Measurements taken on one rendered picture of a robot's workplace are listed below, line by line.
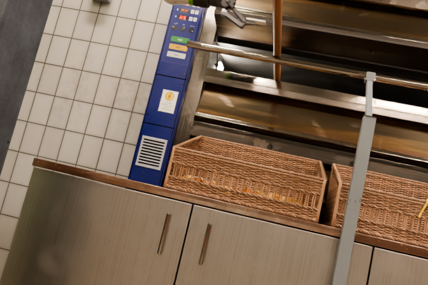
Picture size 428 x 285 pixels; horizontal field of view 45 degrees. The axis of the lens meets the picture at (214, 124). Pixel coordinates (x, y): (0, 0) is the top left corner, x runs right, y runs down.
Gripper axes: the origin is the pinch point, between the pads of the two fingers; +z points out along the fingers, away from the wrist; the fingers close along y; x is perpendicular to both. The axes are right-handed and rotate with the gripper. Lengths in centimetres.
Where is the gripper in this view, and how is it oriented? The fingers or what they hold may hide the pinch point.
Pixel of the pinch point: (266, 4)
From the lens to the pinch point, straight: 189.5
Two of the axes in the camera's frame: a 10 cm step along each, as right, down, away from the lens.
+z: 9.7, 2.0, -1.6
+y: -2.3, 9.6, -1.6
